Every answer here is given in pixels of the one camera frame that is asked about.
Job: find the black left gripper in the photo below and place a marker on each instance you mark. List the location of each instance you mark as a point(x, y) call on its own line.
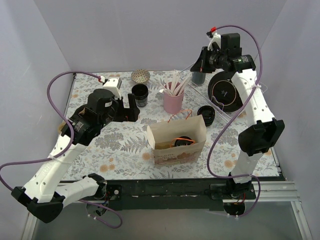
point(120, 111)

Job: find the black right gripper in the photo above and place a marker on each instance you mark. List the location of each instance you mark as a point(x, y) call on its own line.
point(203, 60)

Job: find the brown paper gift bag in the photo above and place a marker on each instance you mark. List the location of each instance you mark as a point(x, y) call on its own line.
point(191, 126)

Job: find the black plastic cup lid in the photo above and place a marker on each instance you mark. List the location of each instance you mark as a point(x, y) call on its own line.
point(183, 141)

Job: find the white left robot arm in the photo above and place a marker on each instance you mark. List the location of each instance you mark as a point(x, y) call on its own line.
point(42, 195)

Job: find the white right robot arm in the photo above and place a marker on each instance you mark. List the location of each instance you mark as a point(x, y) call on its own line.
point(263, 130)

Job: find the teal ceramic cup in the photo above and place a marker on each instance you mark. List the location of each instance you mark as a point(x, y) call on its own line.
point(198, 78)

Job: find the wrapped straw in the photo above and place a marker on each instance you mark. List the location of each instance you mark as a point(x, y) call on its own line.
point(167, 87)
point(182, 86)
point(165, 90)
point(175, 83)

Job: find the stack of black cups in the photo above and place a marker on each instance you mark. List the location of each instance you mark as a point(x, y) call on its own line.
point(141, 93)

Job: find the black round plate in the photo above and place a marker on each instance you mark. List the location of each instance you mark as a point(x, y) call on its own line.
point(223, 93)

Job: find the small patterned bowl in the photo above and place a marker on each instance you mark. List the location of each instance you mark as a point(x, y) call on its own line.
point(140, 76)

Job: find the pink cylindrical holder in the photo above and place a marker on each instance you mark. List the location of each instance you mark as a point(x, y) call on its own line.
point(172, 104)

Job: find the stack of black lids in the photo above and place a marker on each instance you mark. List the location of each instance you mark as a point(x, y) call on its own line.
point(208, 114)

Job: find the floral patterned table mat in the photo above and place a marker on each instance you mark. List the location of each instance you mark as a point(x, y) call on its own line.
point(122, 152)

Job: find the cardboard cup carrier tray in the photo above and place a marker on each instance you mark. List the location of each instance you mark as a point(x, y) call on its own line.
point(62, 126)

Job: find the white wire dish rack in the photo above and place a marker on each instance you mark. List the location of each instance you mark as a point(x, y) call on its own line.
point(197, 96)

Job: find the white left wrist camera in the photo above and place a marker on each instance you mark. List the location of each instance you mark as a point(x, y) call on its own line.
point(112, 84)

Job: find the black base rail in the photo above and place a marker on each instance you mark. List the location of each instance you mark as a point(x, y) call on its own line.
point(173, 194)

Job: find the aluminium frame rail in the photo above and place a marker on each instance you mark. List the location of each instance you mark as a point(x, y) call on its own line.
point(278, 215)

